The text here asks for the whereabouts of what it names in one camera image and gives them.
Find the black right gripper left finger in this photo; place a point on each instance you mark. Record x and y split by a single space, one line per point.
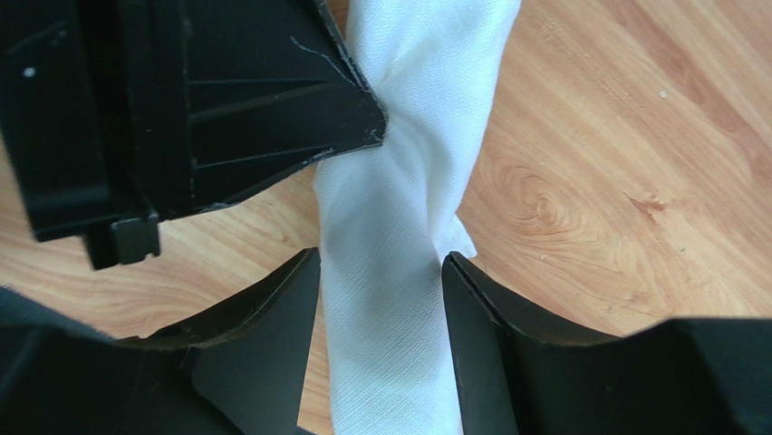
247 355

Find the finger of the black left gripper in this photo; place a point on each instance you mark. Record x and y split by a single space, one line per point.
272 89

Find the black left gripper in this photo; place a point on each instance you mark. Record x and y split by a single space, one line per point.
94 116

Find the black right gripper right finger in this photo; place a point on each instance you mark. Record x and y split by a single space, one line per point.
522 369

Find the white cloth napkin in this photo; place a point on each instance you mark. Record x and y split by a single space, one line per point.
388 216

